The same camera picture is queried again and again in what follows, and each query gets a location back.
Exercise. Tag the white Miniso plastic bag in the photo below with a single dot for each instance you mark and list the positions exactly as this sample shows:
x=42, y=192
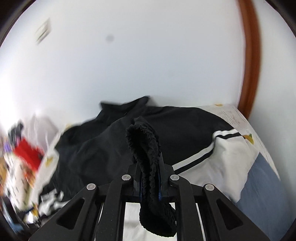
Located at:
x=40, y=131

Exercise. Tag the brown wooden door frame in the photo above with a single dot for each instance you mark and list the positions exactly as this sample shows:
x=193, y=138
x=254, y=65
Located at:
x=252, y=57

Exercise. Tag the white wall light switch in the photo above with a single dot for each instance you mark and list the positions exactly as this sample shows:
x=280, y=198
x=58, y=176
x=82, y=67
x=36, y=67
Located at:
x=43, y=31

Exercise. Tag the black white blue jacket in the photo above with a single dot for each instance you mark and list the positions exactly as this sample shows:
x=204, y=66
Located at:
x=161, y=148

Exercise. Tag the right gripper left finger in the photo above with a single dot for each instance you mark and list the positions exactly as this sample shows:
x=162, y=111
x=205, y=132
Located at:
x=95, y=213

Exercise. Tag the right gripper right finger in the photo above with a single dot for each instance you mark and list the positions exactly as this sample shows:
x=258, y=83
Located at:
x=192, y=212

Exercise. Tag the red paper gift bag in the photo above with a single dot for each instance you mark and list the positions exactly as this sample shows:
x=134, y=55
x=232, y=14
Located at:
x=32, y=156

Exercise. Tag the fruit print mattress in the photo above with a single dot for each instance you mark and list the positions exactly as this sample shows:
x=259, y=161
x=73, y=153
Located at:
x=242, y=120

